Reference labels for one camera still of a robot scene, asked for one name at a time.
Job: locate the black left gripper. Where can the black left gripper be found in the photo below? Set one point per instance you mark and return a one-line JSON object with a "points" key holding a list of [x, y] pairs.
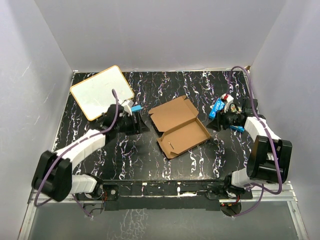
{"points": [[144, 128]]}

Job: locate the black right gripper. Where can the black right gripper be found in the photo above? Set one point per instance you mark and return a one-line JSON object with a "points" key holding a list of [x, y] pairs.
{"points": [[222, 120]]}

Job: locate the brown cardboard paper box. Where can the brown cardboard paper box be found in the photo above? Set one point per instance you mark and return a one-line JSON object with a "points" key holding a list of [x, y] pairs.
{"points": [[181, 129]]}

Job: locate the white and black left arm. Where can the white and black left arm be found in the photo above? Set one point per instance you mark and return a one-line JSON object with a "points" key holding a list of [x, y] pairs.
{"points": [[54, 175]]}

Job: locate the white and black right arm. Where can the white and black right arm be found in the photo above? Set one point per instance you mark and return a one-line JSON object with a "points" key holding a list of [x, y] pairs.
{"points": [[269, 159]]}

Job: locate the blue treehouse book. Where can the blue treehouse book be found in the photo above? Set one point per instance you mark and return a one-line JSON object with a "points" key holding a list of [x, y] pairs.
{"points": [[219, 106]]}

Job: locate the small blue eraser block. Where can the small blue eraser block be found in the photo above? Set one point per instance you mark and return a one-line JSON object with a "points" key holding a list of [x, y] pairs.
{"points": [[136, 108]]}

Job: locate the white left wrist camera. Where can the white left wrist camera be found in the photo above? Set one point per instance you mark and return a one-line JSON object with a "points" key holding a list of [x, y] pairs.
{"points": [[127, 107]]}

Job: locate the white board with wooden frame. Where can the white board with wooden frame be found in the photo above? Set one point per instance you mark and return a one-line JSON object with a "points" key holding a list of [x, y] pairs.
{"points": [[94, 94]]}

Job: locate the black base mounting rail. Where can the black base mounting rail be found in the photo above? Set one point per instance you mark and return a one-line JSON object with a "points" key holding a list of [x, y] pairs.
{"points": [[208, 194]]}

